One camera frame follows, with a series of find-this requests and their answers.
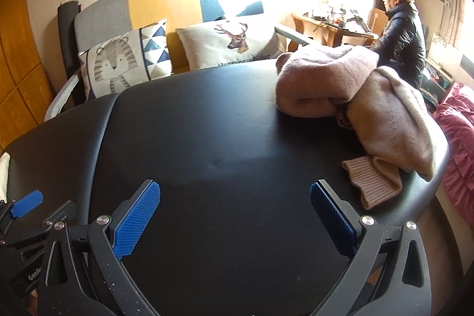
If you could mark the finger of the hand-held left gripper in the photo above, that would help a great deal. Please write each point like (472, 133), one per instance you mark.
(61, 212)
(26, 203)

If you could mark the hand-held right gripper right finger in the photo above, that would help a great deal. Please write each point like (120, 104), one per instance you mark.
(333, 216)

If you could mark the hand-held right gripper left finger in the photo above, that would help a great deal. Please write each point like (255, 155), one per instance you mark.
(137, 216)

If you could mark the pink knit sweater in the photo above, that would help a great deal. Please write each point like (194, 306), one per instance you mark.
(318, 86)

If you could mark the white folded knit sweater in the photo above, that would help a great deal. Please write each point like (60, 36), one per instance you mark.
(3, 175)

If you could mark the beige sweater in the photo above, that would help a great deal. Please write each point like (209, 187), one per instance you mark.
(392, 123)

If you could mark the wooden wardrobe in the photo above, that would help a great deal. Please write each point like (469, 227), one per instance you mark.
(18, 60)

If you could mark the pink quilt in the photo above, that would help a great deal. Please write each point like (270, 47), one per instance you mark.
(459, 138)

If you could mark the tiger print cushion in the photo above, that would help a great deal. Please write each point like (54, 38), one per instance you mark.
(111, 64)

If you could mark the black rolled mat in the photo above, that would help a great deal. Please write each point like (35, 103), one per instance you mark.
(68, 42)

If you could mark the cluttered shelf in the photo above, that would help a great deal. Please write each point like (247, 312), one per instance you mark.
(439, 79)

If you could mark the wooden desk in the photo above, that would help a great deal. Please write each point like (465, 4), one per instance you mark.
(326, 31)

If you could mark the deer print cushion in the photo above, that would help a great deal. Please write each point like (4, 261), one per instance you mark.
(222, 45)

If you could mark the wooden chair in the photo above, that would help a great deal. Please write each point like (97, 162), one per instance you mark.
(377, 23)

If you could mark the grey yellow blue sofa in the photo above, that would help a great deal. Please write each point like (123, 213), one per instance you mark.
(155, 1)

